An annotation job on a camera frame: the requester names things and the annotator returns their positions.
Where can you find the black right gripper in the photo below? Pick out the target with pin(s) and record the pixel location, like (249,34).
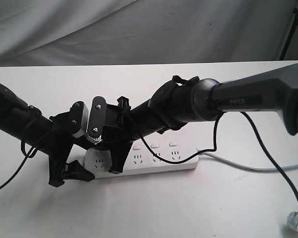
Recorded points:
(118,131)

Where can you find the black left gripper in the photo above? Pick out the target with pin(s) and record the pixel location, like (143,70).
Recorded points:
(61,144)

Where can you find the white five-socket power strip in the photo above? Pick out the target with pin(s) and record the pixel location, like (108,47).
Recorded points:
(141,161)

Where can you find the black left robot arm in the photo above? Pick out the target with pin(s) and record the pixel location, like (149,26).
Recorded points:
(26,123)

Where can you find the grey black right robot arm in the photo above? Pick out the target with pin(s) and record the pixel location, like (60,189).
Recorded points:
(180,101)

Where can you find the grey backdrop cloth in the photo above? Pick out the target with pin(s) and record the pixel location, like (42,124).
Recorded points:
(113,32)

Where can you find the white three-pin plug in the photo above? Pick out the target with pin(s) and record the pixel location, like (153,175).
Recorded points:
(292,221)

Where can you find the black stand pole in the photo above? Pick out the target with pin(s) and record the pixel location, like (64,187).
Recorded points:
(290,34)

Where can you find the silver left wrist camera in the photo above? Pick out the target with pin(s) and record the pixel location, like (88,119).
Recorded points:
(78,119)

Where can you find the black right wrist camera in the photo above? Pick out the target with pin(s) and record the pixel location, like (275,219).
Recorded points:
(96,120)

